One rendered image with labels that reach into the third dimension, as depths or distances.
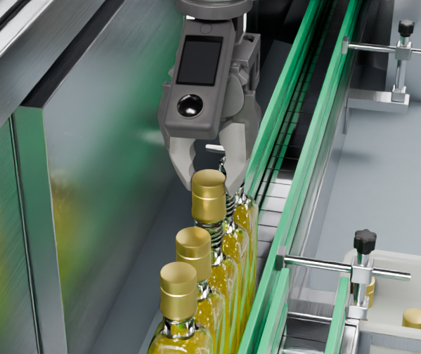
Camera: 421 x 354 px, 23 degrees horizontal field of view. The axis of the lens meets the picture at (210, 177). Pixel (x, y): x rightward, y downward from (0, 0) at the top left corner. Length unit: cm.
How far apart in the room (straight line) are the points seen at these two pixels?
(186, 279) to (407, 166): 101
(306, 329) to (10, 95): 61
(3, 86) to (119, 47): 28
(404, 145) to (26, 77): 119
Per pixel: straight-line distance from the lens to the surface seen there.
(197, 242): 99
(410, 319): 146
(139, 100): 119
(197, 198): 102
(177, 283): 94
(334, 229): 172
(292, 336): 131
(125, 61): 112
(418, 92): 211
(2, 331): 97
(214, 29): 93
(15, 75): 86
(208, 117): 89
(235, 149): 99
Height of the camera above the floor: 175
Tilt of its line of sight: 33 degrees down
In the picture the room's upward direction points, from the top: straight up
